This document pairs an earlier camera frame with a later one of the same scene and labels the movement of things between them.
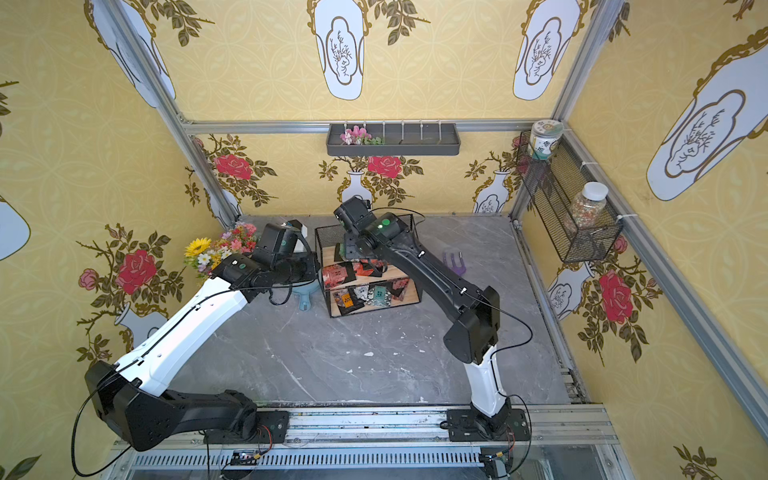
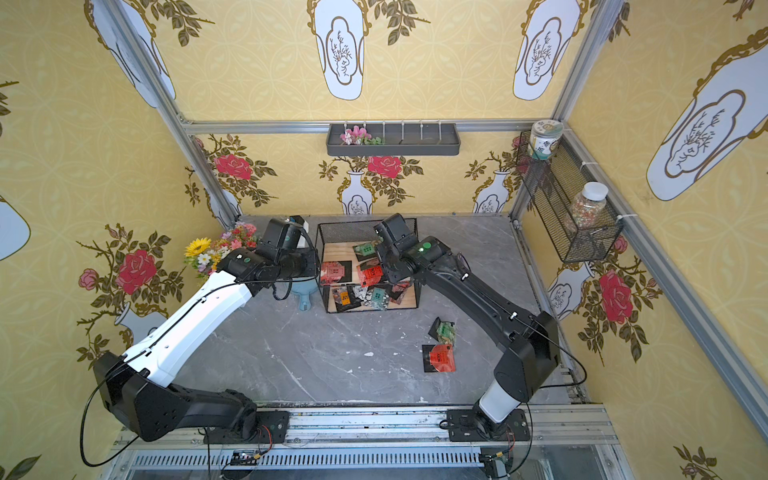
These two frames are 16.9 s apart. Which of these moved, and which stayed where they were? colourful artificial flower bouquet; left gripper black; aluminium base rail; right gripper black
Moved: right gripper black
Stayed: colourful artificial flower bouquet; left gripper black; aluminium base rail
